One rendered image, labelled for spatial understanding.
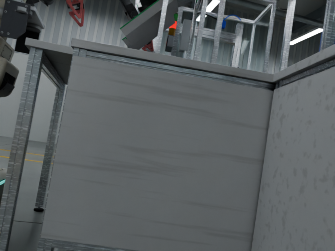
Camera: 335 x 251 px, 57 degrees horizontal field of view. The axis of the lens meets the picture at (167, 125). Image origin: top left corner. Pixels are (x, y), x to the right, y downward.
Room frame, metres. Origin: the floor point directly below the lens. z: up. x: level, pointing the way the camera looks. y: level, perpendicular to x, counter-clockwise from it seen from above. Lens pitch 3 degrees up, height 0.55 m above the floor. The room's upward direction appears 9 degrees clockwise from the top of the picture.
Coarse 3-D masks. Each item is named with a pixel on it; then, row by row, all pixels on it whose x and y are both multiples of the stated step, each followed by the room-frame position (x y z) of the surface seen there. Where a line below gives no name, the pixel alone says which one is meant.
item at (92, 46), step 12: (84, 48) 1.06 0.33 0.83; (96, 48) 1.06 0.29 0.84; (108, 48) 1.06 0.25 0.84; (120, 48) 1.06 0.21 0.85; (144, 60) 1.09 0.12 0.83; (156, 60) 1.07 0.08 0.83; (168, 60) 1.08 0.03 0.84; (180, 60) 1.08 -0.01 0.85; (192, 60) 1.08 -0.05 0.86; (216, 72) 1.09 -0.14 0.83; (228, 72) 1.09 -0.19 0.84; (240, 72) 1.10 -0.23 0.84; (252, 72) 1.10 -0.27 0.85
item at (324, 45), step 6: (330, 0) 0.99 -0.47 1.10; (330, 6) 0.98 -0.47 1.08; (330, 12) 0.98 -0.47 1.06; (330, 18) 0.98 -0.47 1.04; (324, 24) 1.00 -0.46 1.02; (330, 24) 0.98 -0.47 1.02; (324, 30) 1.00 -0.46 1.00; (330, 30) 0.98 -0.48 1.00; (324, 36) 1.00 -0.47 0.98; (330, 36) 0.98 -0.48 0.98; (324, 42) 0.99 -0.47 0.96; (324, 48) 0.98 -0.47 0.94
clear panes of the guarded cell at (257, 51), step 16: (208, 16) 3.18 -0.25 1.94; (256, 32) 3.10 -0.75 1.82; (160, 48) 3.15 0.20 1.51; (192, 48) 3.17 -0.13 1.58; (208, 48) 3.18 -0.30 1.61; (224, 48) 3.20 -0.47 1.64; (240, 48) 3.21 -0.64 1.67; (256, 48) 3.03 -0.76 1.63; (224, 64) 3.20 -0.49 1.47; (240, 64) 3.21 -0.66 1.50; (256, 64) 2.96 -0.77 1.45
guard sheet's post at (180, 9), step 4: (180, 8) 2.01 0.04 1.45; (180, 12) 2.01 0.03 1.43; (180, 16) 2.00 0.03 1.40; (180, 20) 2.00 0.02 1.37; (176, 24) 2.00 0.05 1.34; (176, 28) 2.00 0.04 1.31; (176, 32) 2.01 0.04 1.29; (176, 36) 2.01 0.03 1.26; (176, 40) 2.00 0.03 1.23; (176, 44) 2.00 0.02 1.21; (172, 48) 2.00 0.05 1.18; (176, 48) 2.00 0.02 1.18; (172, 52) 2.00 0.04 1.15
